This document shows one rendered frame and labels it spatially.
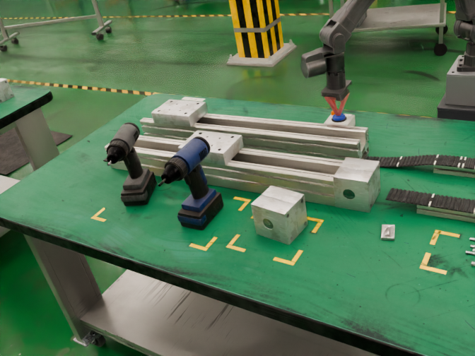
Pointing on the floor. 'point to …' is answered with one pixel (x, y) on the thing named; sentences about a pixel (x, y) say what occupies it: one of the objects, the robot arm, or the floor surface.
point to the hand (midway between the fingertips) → (338, 113)
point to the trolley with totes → (404, 20)
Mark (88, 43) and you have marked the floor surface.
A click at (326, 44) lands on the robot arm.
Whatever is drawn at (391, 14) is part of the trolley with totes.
